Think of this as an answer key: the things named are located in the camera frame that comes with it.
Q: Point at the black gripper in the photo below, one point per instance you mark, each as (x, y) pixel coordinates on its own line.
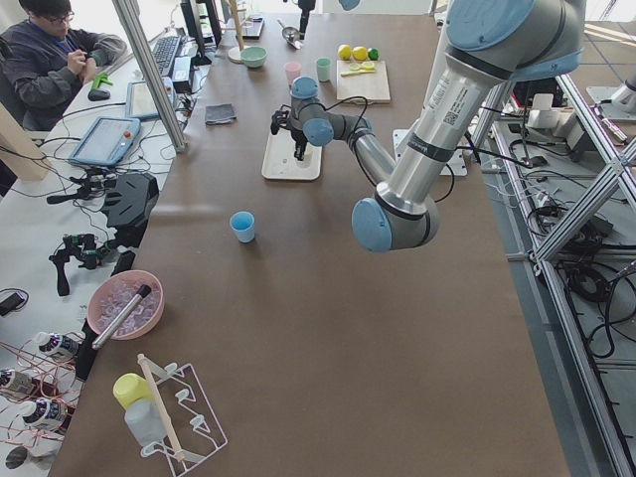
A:
(305, 6)
(298, 136)

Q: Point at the pink cup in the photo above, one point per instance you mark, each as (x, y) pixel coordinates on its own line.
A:
(293, 70)

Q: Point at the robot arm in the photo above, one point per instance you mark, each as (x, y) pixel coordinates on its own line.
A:
(348, 5)
(489, 42)

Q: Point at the beige rabbit tray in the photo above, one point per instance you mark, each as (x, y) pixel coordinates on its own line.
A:
(280, 164)

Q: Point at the whole yellow lemon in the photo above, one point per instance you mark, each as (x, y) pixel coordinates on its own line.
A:
(344, 52)

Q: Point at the green cup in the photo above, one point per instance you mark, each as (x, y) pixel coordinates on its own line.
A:
(323, 69)

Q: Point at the green bowl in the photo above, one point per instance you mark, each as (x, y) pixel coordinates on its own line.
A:
(253, 57)

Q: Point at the yellow plastic knife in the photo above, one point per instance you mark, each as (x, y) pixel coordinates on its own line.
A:
(356, 73)

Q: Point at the grey folded cloth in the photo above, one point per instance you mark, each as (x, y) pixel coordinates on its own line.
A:
(220, 114)

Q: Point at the green lime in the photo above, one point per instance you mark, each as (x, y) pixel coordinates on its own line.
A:
(373, 54)

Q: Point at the wooden stand base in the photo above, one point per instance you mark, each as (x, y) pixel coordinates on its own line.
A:
(234, 55)

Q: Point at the wooden cutting board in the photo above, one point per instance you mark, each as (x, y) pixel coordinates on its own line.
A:
(374, 87)

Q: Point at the blue cup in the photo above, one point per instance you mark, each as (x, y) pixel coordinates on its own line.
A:
(243, 225)

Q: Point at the black keyboard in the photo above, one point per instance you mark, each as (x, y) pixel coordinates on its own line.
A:
(165, 51)

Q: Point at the black device housing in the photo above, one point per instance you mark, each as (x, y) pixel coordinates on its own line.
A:
(128, 205)

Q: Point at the blue teach pendant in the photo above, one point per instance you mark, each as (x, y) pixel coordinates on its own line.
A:
(106, 142)

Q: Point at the metal scoop in bowl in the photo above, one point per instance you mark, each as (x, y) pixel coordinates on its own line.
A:
(116, 318)

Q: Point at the spare black gripper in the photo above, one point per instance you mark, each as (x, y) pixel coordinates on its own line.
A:
(85, 250)

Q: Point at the pink bowl with ice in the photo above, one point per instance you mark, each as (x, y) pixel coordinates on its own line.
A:
(118, 291)

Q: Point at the seated person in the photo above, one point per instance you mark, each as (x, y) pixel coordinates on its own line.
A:
(50, 61)

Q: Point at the wooden rod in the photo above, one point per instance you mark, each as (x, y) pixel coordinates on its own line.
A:
(144, 364)

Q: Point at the yellow cup on rack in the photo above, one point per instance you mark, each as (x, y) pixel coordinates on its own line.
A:
(130, 388)

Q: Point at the clear cup on rack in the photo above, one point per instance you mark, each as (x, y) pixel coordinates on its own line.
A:
(144, 422)

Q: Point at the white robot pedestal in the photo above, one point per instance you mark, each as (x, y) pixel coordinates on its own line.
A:
(431, 141)

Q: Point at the aluminium frame post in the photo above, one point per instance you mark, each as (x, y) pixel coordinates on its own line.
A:
(128, 15)

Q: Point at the white wire rack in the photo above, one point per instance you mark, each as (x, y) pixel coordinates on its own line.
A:
(194, 419)

